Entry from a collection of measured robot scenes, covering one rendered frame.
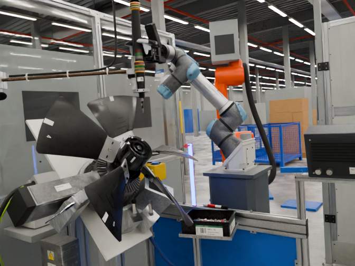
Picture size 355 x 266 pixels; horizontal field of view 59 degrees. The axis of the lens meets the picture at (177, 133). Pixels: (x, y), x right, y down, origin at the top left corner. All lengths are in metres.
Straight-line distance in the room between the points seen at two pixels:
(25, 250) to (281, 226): 1.27
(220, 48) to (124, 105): 3.83
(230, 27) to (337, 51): 2.65
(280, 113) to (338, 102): 6.43
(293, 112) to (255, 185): 7.40
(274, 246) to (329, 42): 1.82
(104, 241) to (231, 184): 0.80
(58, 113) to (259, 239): 1.04
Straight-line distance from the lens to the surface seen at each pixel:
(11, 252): 1.86
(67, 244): 1.46
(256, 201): 1.79
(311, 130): 1.38
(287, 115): 9.14
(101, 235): 1.28
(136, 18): 1.39
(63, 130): 1.19
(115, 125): 1.38
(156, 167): 1.74
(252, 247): 1.62
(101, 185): 1.03
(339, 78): 2.83
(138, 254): 2.49
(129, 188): 1.31
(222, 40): 5.18
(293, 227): 1.49
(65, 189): 1.17
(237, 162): 1.80
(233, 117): 1.86
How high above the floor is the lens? 1.33
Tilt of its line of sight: 3 degrees down
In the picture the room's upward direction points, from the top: 4 degrees counter-clockwise
